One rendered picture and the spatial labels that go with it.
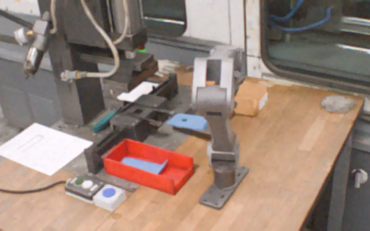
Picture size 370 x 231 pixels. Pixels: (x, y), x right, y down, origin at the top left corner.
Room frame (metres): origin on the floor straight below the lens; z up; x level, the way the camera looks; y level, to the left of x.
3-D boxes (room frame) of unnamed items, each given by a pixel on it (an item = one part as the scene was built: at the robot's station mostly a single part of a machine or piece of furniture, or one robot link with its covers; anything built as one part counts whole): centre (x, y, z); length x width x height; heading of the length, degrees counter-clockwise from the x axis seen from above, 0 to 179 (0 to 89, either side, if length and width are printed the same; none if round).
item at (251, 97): (1.59, -0.28, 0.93); 0.25 x 0.13 x 0.08; 54
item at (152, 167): (1.24, 0.06, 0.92); 0.15 x 0.07 x 0.03; 60
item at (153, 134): (1.54, 0.10, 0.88); 0.65 x 0.50 x 0.03; 144
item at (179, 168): (1.22, 0.04, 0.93); 0.25 x 0.12 x 0.06; 54
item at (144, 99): (1.48, 0.05, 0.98); 0.20 x 0.10 x 0.01; 144
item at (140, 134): (1.48, 0.05, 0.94); 0.20 x 0.10 x 0.07; 144
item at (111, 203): (1.11, 0.16, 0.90); 0.07 x 0.07 x 0.06; 54
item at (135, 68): (1.50, 0.12, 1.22); 0.26 x 0.18 x 0.30; 54
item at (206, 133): (1.47, -0.17, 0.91); 0.17 x 0.16 x 0.02; 144
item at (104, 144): (1.33, 0.16, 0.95); 0.15 x 0.03 x 0.10; 144
